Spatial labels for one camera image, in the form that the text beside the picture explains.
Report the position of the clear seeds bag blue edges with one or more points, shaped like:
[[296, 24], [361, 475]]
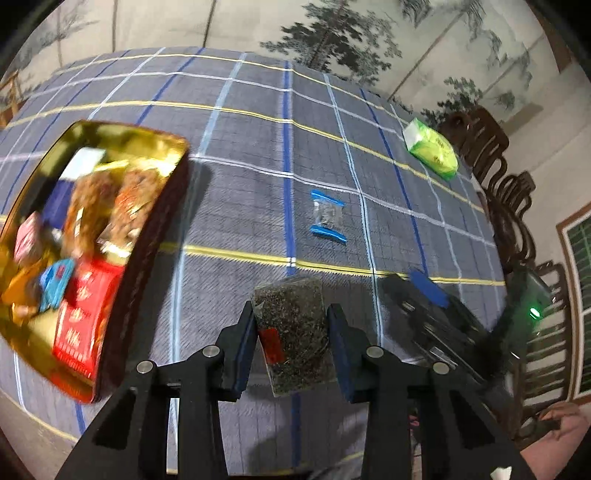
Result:
[[329, 217]]

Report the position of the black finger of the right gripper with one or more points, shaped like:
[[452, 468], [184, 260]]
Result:
[[407, 305]]

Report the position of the painted folding screen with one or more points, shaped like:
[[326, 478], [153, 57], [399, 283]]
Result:
[[432, 57]]

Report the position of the gold red tin box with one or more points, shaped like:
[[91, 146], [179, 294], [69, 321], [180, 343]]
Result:
[[32, 342]]

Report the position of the orange yellow snack bag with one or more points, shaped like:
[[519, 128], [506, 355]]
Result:
[[23, 295]]

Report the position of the green tissue pack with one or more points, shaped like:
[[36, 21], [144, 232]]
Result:
[[431, 148]]

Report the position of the dark blue packet in box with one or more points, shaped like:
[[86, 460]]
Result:
[[55, 210]]

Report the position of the person's right hand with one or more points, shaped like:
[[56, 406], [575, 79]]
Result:
[[573, 421]]

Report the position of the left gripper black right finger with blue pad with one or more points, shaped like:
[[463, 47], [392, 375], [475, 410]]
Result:
[[349, 346]]

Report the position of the blue plaid tablecloth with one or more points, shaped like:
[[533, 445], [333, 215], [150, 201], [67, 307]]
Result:
[[263, 133]]

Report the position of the fried twist snack bag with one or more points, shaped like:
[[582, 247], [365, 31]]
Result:
[[88, 213]]

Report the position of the green framed window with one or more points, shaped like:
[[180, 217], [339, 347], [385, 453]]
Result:
[[574, 236]]

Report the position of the red snack packet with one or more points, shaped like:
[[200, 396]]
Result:
[[83, 315]]

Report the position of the light bamboo chair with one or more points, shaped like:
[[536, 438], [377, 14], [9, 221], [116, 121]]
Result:
[[11, 98]]

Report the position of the white packet in box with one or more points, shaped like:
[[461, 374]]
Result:
[[82, 163]]

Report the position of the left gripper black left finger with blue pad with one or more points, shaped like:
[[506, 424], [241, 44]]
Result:
[[238, 344]]

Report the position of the pink patterned snack pack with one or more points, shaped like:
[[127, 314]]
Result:
[[28, 247]]

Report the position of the yellow gold packet in box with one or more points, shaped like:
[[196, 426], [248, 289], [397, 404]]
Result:
[[112, 166]]

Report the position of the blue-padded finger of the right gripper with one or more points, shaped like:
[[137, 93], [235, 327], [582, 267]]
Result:
[[429, 289]]

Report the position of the orange peanut snack bag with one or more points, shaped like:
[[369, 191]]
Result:
[[139, 190]]

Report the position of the dark wooden chair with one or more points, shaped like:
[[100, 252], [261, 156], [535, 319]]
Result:
[[545, 377], [507, 204], [480, 141]]

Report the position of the dark seeds bag red label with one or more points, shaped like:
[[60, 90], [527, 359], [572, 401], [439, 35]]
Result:
[[293, 331]]

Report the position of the blue candy packet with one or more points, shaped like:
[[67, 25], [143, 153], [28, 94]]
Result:
[[53, 283]]

